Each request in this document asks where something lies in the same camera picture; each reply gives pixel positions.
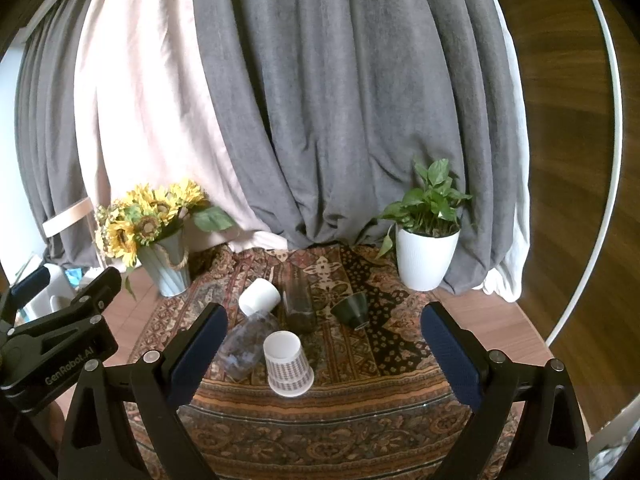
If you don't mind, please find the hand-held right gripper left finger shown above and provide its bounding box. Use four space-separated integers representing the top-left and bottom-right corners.
59 303 231 480

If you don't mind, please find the narrow grey curtain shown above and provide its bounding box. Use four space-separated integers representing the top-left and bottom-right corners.
15 7 103 268

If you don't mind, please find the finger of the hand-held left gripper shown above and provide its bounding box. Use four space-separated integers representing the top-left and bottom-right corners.
0 265 52 332
69 267 123 322

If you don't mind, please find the white ribbed plant pot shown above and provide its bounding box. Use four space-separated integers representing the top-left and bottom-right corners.
395 222 461 292

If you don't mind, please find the white curtain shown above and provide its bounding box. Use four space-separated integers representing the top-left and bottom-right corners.
480 0 532 303

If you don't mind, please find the grey-green ribbed vase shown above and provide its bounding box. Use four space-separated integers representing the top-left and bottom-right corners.
137 232 192 297

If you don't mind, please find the pale pink curtain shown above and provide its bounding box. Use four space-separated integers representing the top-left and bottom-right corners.
75 0 290 255

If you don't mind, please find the patterned brown rug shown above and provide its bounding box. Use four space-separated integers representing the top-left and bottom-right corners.
127 242 526 480

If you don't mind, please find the white plastic container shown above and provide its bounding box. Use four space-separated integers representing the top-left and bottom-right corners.
20 260 88 322

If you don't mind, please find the dark green cup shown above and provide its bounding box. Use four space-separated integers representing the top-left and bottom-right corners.
330 291 370 331

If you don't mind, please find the tall dark glass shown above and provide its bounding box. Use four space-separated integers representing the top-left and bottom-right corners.
283 269 317 335

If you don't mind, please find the sunflower bouquet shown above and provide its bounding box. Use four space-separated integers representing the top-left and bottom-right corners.
94 179 236 301

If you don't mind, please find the plain white cup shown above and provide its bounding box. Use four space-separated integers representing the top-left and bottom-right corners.
238 278 281 317

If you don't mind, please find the wide grey curtain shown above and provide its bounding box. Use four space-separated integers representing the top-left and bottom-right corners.
191 0 522 296

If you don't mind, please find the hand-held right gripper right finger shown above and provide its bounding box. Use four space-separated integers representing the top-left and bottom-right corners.
420 302 591 480

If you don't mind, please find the green leafy plant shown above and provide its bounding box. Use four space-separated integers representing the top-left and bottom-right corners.
372 159 473 258

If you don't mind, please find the patterned white paper cup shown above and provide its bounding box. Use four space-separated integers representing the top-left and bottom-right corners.
263 331 315 398

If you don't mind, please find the clear plastic cup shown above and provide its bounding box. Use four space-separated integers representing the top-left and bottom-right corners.
217 311 278 381

